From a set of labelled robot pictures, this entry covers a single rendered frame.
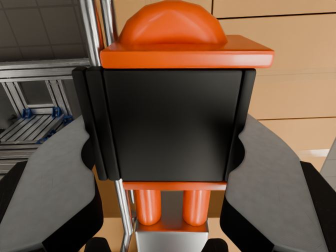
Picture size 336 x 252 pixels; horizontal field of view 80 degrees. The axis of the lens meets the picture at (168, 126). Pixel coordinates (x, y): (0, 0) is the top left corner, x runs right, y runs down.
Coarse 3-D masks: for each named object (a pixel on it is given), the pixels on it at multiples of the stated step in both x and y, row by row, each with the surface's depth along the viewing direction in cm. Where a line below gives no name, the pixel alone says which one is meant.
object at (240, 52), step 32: (128, 64) 9; (160, 64) 9; (192, 64) 9; (224, 64) 9; (256, 64) 9; (128, 96) 9; (160, 96) 9; (192, 96) 9; (224, 96) 9; (128, 128) 10; (160, 128) 10; (192, 128) 10; (224, 128) 10; (128, 160) 11; (160, 160) 11; (192, 160) 11; (224, 160) 11
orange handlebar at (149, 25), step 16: (176, 0) 9; (144, 16) 9; (160, 16) 9; (176, 16) 9; (192, 16) 9; (208, 16) 9; (128, 32) 9; (144, 32) 9; (160, 32) 9; (176, 32) 9; (192, 32) 9; (208, 32) 9; (144, 192) 15; (192, 192) 15; (208, 192) 15; (144, 208) 16; (160, 208) 17; (192, 208) 16; (144, 224) 17; (192, 224) 17
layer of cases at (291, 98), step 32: (128, 0) 65; (160, 0) 65; (192, 0) 65; (224, 0) 65; (256, 0) 65; (288, 0) 65; (320, 0) 65; (224, 32) 70; (256, 32) 70; (288, 32) 70; (320, 32) 70; (288, 64) 76; (320, 64) 76; (256, 96) 82; (288, 96) 82; (320, 96) 82; (288, 128) 90; (320, 128) 90; (320, 160) 100
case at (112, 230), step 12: (96, 180) 47; (108, 180) 47; (108, 192) 44; (216, 192) 43; (108, 204) 41; (132, 204) 41; (216, 204) 41; (108, 216) 39; (120, 216) 39; (216, 216) 39; (108, 228) 41; (120, 228) 41; (216, 228) 40; (108, 240) 43; (120, 240) 43; (132, 240) 43; (228, 240) 42
